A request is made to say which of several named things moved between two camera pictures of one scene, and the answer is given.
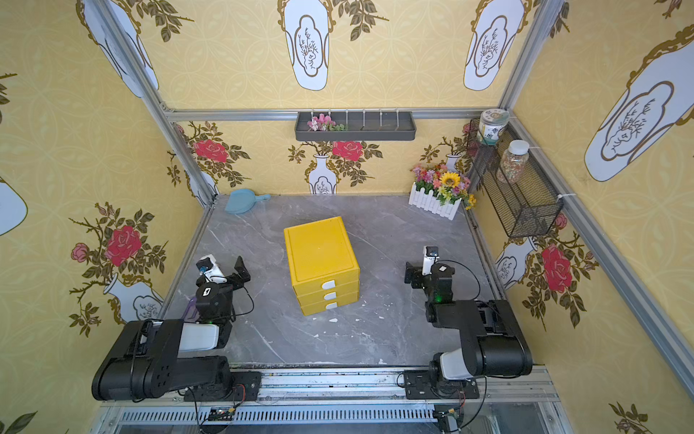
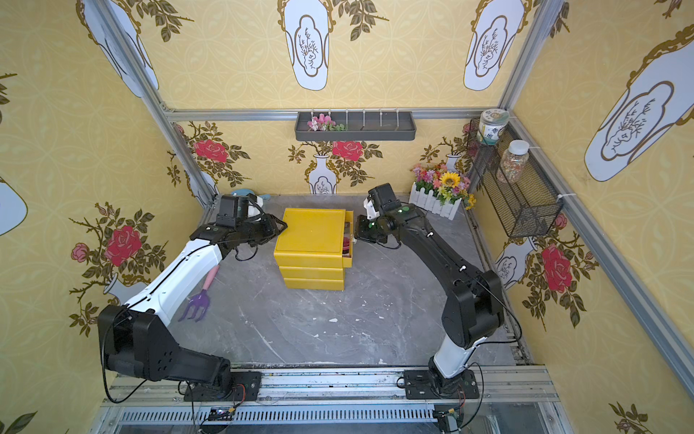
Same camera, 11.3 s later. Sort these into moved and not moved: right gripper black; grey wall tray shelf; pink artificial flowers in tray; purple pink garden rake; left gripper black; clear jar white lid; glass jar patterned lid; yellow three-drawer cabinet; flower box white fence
Moved: left gripper black; yellow three-drawer cabinet; right gripper black
Not moved: purple pink garden rake; pink artificial flowers in tray; clear jar white lid; grey wall tray shelf; glass jar patterned lid; flower box white fence
